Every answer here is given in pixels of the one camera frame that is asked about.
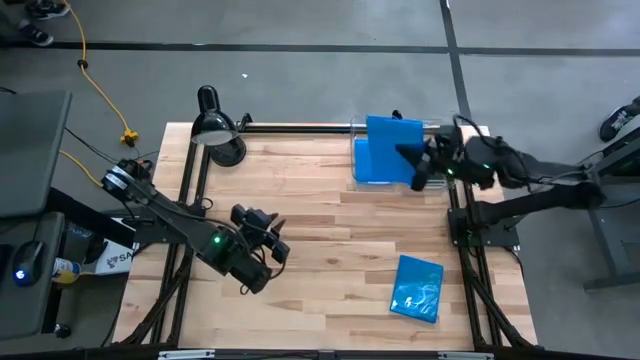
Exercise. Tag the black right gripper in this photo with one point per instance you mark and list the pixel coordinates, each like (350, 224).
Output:
(445, 160)

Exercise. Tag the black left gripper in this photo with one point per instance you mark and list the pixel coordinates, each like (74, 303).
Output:
(260, 240)

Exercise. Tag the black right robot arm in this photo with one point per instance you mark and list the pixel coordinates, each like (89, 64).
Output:
(540, 200)

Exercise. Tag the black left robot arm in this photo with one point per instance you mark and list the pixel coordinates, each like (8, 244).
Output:
(170, 220)

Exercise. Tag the clear plastic bin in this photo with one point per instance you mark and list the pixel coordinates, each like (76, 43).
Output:
(440, 185)
(380, 187)

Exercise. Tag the black desk lamp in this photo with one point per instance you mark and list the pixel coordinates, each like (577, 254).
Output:
(214, 127)

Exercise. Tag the white printed box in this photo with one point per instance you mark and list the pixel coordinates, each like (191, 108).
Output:
(117, 260)

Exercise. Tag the grey metal table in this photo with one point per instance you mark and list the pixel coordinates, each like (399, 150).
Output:
(605, 240)

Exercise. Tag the person's shoe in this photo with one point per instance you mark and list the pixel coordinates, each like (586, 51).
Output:
(617, 122)
(36, 35)
(47, 9)

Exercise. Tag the yellow white can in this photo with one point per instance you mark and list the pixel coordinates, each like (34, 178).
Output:
(65, 270)

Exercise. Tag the black caster wheel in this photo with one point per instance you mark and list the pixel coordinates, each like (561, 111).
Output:
(62, 331)

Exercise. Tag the black computer mouse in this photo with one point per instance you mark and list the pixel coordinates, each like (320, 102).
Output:
(27, 262)

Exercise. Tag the grey desk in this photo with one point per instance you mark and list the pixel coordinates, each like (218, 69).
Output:
(25, 310)

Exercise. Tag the grey slanted panel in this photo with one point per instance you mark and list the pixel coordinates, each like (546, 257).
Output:
(30, 150)

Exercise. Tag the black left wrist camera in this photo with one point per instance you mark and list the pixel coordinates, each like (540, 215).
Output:
(250, 215)

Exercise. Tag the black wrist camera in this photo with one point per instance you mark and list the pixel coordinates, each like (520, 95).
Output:
(250, 215)
(449, 135)

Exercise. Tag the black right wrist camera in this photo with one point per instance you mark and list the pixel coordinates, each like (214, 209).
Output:
(449, 135)

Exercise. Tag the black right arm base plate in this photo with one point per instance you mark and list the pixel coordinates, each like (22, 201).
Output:
(500, 235)

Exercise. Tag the black aluminium table frame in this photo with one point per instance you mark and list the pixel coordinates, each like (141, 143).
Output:
(190, 160)

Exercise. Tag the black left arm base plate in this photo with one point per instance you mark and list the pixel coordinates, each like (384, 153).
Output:
(145, 235)

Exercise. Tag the silver aluminium bracket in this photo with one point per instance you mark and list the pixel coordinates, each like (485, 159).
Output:
(465, 356)
(187, 355)

